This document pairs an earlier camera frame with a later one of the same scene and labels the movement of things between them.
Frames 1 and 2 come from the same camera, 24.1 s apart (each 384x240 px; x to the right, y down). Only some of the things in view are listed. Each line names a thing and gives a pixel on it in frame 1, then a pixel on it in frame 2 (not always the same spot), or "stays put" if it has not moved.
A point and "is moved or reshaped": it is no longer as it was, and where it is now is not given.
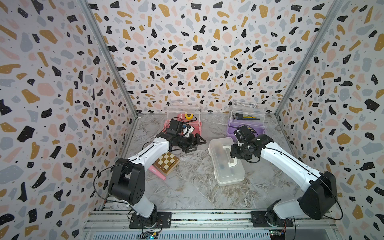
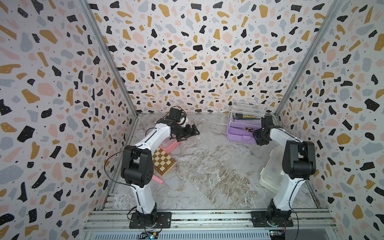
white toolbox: x=227 y=170 to x=271 y=175
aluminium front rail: x=318 y=225 stays put
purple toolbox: x=249 y=114 stays put
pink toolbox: x=188 y=111 is moved or reshaped
